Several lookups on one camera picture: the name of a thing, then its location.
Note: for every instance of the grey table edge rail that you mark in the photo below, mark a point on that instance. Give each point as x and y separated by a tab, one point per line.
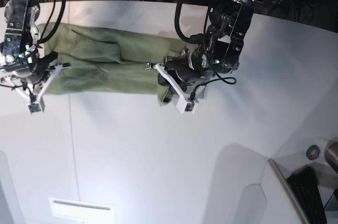
292	198

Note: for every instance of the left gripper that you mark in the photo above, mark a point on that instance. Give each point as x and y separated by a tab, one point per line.
188	68

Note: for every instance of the green t-shirt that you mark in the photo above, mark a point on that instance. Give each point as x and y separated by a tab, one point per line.
109	60

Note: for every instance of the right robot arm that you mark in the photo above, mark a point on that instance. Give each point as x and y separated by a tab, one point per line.
19	50

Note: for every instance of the black keyboard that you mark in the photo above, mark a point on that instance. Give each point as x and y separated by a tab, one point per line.
304	185

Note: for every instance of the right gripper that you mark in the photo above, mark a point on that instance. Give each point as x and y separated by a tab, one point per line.
37	67

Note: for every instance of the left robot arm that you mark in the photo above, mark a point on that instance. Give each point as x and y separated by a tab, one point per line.
218	47

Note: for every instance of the metal cylinder cup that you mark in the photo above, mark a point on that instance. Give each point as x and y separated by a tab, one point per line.
331	156

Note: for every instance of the white label plate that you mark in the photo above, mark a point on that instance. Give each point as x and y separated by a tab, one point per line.
82	211

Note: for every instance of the green tape roll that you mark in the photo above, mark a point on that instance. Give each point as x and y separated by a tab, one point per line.
313	152

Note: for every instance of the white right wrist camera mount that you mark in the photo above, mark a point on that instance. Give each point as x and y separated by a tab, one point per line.
33	87

